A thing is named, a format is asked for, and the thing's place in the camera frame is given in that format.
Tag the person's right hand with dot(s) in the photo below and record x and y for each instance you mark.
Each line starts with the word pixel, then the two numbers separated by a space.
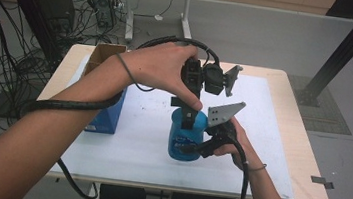
pixel 242 150

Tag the blue plastic bottle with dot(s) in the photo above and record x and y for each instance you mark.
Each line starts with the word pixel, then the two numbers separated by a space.
pixel 177 136

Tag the black floor mat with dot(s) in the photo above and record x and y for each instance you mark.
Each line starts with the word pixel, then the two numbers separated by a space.
pixel 2 106

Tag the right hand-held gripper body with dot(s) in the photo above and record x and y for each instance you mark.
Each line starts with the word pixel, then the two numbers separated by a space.
pixel 221 113

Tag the black computer tower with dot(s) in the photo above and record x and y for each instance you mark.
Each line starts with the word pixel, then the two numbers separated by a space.
pixel 103 2

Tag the person's left hand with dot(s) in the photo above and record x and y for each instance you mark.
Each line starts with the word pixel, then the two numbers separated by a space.
pixel 158 67

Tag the white desk with legs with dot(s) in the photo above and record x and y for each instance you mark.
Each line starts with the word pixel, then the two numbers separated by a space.
pixel 186 10

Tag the black elastic wristband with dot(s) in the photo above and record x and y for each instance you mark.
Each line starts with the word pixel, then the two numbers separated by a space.
pixel 127 68
pixel 257 169

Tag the white table mat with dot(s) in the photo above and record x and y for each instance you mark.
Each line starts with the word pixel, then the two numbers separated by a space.
pixel 145 149

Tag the grey floor mat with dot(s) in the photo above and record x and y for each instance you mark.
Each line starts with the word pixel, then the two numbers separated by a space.
pixel 331 110

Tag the black tape strip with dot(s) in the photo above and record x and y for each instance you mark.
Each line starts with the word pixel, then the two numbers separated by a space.
pixel 322 181

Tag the black box on floor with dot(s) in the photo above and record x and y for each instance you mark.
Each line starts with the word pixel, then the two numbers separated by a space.
pixel 57 12

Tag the blue cardboard box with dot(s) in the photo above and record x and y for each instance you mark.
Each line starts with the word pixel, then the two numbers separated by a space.
pixel 108 118

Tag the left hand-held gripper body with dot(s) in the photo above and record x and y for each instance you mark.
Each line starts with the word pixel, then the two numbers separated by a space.
pixel 212 78

